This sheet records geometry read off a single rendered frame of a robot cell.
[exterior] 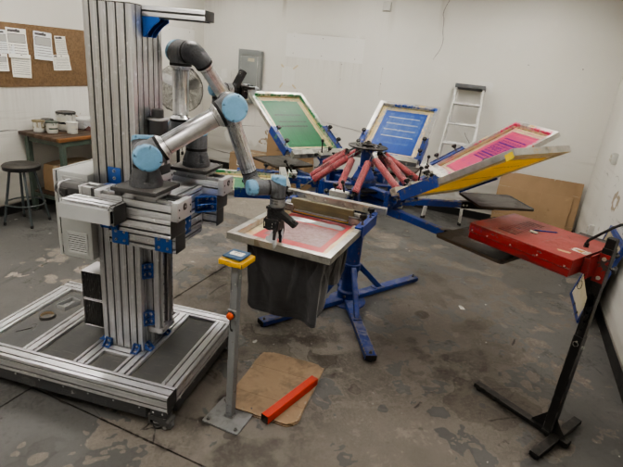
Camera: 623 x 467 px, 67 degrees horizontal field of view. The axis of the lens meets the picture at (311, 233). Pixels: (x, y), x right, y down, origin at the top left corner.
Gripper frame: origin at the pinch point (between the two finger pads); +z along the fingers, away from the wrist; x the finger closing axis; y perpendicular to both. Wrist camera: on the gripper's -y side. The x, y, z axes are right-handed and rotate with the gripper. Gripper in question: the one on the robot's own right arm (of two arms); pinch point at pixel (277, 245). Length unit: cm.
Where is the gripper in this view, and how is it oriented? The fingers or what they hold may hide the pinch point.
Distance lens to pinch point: 236.8
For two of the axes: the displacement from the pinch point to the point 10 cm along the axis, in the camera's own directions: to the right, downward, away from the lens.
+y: -9.1, -2.2, 3.4
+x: -3.9, 2.8, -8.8
